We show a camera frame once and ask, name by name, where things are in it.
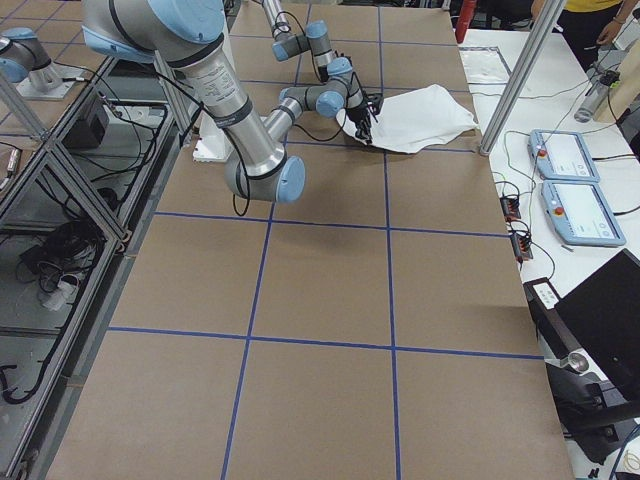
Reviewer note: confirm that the near blue teach pendant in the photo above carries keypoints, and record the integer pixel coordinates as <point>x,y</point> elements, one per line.
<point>580,214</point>

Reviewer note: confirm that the clear plastic document sleeve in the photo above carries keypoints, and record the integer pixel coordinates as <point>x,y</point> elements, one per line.
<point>484,65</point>

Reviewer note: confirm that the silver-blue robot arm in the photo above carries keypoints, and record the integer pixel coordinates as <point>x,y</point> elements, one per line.
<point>189,36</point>
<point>291,39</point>

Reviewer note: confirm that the far blue teach pendant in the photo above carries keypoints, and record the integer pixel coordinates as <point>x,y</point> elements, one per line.
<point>562,155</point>

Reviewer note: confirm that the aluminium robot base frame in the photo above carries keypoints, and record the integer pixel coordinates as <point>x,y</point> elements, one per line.
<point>76,200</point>

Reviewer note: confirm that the white long-sleeve printed t-shirt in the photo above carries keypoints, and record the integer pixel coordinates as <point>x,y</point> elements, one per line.
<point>410,121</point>

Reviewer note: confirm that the clear plastic water bottle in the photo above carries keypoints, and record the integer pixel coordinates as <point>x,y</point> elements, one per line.
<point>593,99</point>

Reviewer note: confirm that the blue teach pendant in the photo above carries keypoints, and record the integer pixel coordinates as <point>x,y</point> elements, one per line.
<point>562,155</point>
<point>580,214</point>

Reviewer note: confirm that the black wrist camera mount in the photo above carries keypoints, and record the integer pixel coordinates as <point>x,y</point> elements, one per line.
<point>374,103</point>

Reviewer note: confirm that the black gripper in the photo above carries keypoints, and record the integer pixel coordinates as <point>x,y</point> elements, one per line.
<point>357,114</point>

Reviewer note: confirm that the black computer monitor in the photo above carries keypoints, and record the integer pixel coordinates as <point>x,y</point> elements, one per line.
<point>602,313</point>

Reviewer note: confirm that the red cylinder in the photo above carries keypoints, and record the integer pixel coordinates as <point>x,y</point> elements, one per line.
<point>464,20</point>

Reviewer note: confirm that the aluminium frame post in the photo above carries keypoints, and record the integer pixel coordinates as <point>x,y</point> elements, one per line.
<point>543,26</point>

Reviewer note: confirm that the near small orange circuit board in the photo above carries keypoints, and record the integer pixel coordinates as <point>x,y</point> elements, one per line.
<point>521,244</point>

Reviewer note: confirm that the black box with white label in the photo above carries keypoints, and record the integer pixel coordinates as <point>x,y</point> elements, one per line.
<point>543,300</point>

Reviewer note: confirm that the person in yellow shirt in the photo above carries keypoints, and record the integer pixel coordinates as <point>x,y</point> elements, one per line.
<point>586,26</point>

